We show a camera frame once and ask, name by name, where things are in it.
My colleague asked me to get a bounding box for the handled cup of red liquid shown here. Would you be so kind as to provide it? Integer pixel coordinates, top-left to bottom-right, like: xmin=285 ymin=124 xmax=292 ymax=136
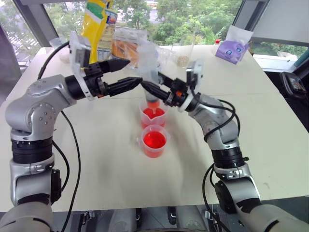
xmin=136 ymin=125 xmax=171 ymax=158

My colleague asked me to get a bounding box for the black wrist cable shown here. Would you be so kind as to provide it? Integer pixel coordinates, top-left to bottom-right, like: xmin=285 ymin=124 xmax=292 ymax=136
xmin=203 ymin=92 xmax=240 ymax=144
xmin=37 ymin=41 xmax=71 ymax=81

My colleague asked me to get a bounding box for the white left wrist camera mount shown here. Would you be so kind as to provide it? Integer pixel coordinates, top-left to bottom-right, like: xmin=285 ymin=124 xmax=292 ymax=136
xmin=68 ymin=31 xmax=94 ymax=102

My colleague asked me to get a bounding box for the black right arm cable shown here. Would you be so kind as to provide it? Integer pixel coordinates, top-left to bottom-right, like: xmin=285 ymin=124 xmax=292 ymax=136
xmin=202 ymin=163 xmax=233 ymax=232

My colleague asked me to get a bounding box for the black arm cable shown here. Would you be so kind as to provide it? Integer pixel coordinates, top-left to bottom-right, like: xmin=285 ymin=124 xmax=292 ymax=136
xmin=51 ymin=110 xmax=82 ymax=232
xmin=202 ymin=163 xmax=233 ymax=232

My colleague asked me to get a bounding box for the spouted cup of red liquid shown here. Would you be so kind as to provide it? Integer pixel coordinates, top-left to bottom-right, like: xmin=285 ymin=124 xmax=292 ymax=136
xmin=139 ymin=99 xmax=169 ymax=129

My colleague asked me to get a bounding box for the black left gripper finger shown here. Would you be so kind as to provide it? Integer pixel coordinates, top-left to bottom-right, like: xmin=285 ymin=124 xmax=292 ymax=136
xmin=106 ymin=76 xmax=143 ymax=97
xmin=97 ymin=58 xmax=131 ymax=73

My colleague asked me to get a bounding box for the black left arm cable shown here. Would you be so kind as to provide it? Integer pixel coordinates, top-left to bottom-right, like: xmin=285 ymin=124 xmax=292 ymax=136
xmin=51 ymin=110 xmax=82 ymax=232

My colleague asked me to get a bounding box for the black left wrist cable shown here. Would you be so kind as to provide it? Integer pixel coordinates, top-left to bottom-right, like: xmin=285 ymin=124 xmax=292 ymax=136
xmin=37 ymin=41 xmax=71 ymax=81

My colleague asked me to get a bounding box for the clear cup being poured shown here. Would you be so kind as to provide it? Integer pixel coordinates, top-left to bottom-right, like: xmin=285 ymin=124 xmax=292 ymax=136
xmin=136 ymin=43 xmax=162 ymax=114

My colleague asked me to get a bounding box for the purple tissue box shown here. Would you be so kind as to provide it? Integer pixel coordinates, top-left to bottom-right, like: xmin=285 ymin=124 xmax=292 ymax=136
xmin=215 ymin=25 xmax=253 ymax=65

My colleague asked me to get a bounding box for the black device with screen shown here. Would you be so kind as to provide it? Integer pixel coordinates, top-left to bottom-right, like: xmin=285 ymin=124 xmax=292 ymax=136
xmin=279 ymin=72 xmax=308 ymax=98

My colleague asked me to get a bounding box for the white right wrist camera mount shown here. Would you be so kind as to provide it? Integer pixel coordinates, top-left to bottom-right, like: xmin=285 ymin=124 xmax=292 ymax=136
xmin=179 ymin=58 xmax=204 ymax=113

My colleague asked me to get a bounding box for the clear bag with orange contents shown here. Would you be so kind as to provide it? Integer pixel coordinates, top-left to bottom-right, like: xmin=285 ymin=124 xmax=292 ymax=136
xmin=112 ymin=27 xmax=148 ymax=69

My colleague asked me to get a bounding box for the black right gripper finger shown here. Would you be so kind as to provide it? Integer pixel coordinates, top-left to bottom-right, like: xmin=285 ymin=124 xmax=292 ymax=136
xmin=140 ymin=81 xmax=170 ymax=102
xmin=157 ymin=71 xmax=177 ymax=87

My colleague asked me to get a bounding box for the clear plastic wrapping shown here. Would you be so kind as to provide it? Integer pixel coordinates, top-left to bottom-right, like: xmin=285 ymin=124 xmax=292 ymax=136
xmin=154 ymin=44 xmax=180 ymax=71

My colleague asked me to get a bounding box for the yellow snack bag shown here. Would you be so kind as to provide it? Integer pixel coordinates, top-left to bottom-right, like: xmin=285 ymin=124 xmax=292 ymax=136
xmin=80 ymin=0 xmax=118 ymax=64

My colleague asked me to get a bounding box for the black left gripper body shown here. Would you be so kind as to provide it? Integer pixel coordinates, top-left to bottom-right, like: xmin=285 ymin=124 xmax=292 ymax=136
xmin=83 ymin=62 xmax=109 ymax=98

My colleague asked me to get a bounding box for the white round container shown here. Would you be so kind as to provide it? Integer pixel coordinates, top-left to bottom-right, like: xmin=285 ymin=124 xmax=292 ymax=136
xmin=49 ymin=37 xmax=71 ymax=64

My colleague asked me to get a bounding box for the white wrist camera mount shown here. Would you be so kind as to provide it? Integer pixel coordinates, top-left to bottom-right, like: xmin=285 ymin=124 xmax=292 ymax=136
xmin=179 ymin=58 xmax=204 ymax=113
xmin=68 ymin=31 xmax=94 ymax=102

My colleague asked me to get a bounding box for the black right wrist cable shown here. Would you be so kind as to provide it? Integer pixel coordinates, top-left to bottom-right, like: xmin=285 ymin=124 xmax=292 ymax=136
xmin=203 ymin=92 xmax=240 ymax=144

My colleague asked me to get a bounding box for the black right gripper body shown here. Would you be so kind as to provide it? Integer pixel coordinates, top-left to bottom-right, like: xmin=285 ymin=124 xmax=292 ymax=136
xmin=164 ymin=78 xmax=192 ymax=108

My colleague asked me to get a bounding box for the tall clear drinking glass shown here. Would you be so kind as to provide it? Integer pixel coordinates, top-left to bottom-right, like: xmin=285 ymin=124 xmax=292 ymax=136
xmin=177 ymin=34 xmax=195 ymax=69

